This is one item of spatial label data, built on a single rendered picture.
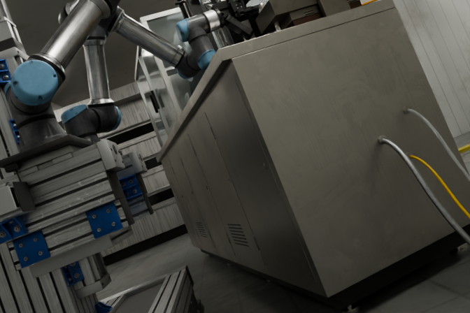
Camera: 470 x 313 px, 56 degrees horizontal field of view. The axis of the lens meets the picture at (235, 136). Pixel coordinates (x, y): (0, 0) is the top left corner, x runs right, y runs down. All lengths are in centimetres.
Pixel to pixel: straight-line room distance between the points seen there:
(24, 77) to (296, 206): 85
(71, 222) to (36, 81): 44
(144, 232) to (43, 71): 526
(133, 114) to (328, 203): 539
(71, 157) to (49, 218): 19
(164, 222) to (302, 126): 520
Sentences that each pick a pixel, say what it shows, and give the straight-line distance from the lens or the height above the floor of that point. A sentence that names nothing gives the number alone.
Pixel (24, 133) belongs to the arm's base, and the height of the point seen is 88.
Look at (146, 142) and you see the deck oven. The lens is 650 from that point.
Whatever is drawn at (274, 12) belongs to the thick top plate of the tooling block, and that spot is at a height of 98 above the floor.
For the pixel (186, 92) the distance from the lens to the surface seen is 266.
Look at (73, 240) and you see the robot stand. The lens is 148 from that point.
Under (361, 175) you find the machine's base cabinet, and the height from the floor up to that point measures 38.
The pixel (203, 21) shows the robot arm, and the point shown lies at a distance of 164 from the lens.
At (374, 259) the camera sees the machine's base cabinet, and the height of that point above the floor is 14.
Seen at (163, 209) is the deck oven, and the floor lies 44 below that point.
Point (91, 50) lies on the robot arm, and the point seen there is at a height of 126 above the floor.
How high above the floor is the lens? 53
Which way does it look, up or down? 4 degrees up
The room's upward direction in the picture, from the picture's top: 22 degrees counter-clockwise
